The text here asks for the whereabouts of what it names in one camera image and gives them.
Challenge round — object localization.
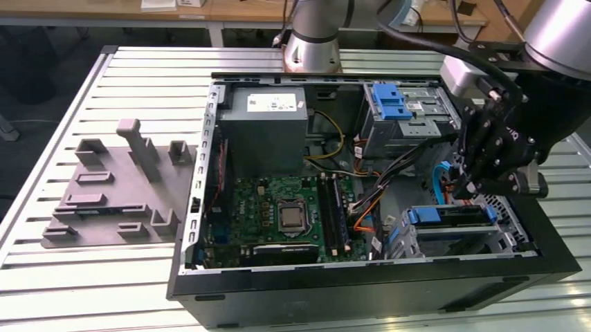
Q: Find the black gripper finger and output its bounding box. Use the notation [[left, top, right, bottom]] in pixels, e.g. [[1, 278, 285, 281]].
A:
[[479, 162, 551, 201], [455, 100, 516, 200]]

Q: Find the yellow wire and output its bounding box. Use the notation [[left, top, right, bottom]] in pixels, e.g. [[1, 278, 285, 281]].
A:
[[301, 109, 347, 160]]

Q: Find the grey parts rack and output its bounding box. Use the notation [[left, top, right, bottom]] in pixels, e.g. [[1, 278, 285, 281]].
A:
[[40, 117, 200, 248]]

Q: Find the blue drive latch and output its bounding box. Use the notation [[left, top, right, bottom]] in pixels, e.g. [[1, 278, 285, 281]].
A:
[[372, 83, 415, 121]]

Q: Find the metal optical drive cage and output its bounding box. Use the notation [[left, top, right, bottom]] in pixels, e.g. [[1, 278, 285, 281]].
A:
[[359, 82, 463, 160]]

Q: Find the black RAM slot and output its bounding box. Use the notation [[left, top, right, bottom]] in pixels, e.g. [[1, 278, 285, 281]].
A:
[[317, 174, 340, 255]]

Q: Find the grey furniture foot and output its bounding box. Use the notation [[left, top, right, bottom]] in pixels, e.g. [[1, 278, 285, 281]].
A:
[[0, 113, 20, 142]]

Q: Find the black wire bundle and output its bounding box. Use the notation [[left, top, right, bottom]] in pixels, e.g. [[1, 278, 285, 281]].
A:
[[352, 133, 463, 208]]

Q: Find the green motherboard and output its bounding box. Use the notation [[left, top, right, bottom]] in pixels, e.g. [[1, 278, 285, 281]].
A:
[[197, 174, 375, 267]]

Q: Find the orange wire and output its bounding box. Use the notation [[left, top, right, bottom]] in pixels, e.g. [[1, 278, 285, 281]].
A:
[[352, 203, 384, 232]]

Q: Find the brown wooden cabinet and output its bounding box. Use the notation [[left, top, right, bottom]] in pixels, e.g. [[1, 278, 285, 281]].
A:
[[475, 0, 548, 46]]

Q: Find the white paper box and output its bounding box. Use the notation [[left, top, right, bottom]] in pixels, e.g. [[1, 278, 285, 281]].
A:
[[140, 0, 177, 13]]

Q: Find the black graphics card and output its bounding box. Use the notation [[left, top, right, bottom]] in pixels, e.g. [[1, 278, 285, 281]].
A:
[[239, 241, 320, 266]]

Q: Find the silver CPU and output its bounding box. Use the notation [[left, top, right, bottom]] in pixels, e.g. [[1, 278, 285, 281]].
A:
[[276, 203, 308, 231]]

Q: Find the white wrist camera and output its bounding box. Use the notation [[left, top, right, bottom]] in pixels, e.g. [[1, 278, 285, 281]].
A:
[[437, 55, 491, 101]]

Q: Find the grey power supply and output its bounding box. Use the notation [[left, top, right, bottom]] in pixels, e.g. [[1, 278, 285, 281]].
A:
[[216, 86, 309, 177]]

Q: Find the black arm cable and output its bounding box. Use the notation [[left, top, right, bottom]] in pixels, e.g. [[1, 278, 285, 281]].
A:
[[373, 0, 529, 108]]

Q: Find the wooden desk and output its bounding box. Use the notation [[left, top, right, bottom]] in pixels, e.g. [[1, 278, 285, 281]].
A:
[[0, 0, 491, 53]]

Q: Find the blue data wire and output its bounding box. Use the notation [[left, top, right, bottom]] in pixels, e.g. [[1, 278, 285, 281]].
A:
[[432, 160, 457, 208]]

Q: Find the black PC case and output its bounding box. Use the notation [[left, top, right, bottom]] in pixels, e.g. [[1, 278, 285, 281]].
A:
[[164, 71, 582, 329]]

